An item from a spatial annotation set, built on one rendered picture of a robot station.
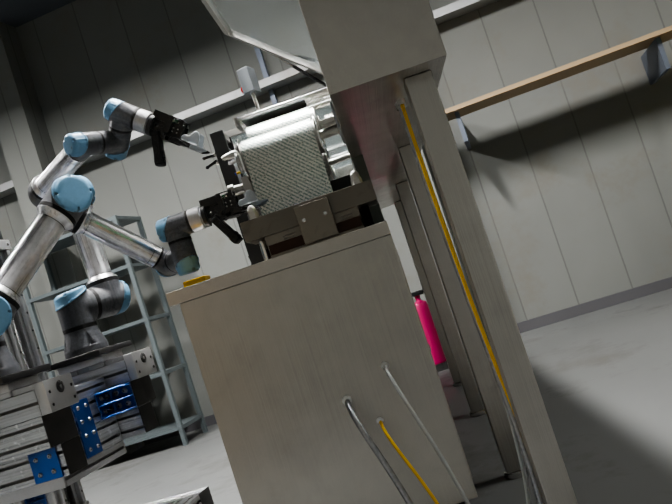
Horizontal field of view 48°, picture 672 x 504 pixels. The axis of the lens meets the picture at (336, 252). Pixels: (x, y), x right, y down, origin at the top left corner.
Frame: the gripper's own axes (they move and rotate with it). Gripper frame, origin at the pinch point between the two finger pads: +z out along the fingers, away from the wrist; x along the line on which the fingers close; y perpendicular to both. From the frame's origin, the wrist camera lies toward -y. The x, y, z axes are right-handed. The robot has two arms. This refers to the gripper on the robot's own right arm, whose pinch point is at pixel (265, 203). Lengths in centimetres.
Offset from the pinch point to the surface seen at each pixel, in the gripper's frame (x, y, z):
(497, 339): -77, -53, 47
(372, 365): -26, -56, 18
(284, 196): -0.2, 0.0, 6.5
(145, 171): 393, 113, -139
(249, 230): -19.9, -8.9, -4.3
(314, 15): -84, 22, 32
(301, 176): -0.3, 4.3, 13.6
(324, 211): -22.4, -10.8, 18.3
